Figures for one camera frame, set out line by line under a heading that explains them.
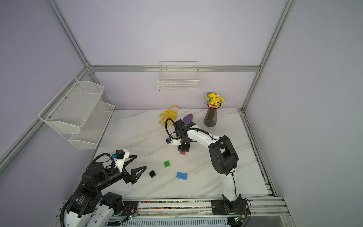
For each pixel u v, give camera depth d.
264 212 0.74
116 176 0.58
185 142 0.80
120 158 0.56
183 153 0.93
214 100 0.91
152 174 0.84
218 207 0.73
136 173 0.59
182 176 0.84
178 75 0.95
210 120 1.04
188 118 1.15
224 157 0.52
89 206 0.48
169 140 0.82
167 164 0.88
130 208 0.73
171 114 1.18
